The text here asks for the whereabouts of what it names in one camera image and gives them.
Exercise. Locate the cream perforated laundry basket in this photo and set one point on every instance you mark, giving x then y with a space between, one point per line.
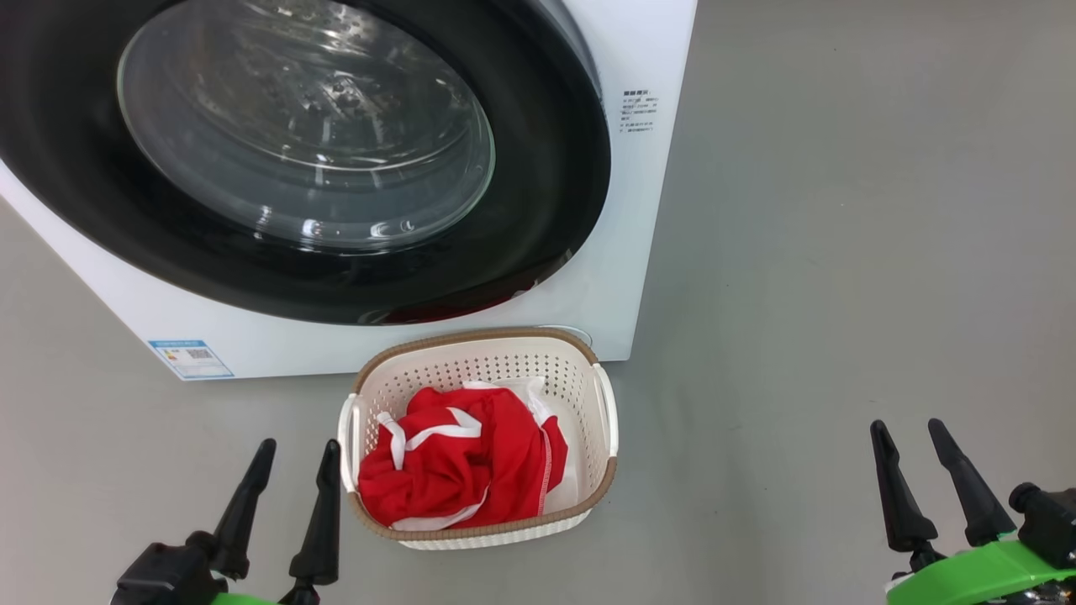
588 420

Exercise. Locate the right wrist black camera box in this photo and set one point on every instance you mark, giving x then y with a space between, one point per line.
1051 525

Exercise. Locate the white front-load washing machine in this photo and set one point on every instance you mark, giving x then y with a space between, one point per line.
647 252

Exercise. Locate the blue energy label sticker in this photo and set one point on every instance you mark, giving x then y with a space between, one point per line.
190 359

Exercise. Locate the red and white garment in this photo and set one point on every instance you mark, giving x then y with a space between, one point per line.
487 466

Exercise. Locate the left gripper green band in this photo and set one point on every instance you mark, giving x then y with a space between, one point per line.
286 598

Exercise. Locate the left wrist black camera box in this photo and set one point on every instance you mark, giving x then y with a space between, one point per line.
164 576

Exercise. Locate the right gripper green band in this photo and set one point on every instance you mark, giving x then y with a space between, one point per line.
975 580

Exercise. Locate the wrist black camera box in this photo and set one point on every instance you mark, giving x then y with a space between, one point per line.
164 576
1051 525

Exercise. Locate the black-rimmed glass washer door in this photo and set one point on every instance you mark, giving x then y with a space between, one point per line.
303 126

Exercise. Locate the round drain filter cover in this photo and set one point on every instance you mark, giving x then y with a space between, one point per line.
573 333

